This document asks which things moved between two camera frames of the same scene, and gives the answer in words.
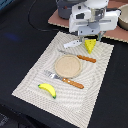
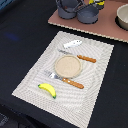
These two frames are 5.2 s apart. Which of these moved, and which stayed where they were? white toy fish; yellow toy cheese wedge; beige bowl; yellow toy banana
Moved: yellow toy cheese wedge
Stayed: yellow toy banana; white toy fish; beige bowl
